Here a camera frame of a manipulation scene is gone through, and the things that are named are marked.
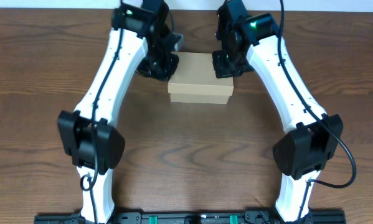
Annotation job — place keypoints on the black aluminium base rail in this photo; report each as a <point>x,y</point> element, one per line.
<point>246,217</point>

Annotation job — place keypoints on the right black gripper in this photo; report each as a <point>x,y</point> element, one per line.
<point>225,64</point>

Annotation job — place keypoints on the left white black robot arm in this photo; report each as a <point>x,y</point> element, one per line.
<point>140,42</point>

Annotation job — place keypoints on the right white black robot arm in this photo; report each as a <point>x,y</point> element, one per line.
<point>254,44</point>

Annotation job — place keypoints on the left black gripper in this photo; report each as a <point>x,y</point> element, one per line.
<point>160,66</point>

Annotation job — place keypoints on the brown cardboard box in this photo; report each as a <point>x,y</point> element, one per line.
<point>194,81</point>

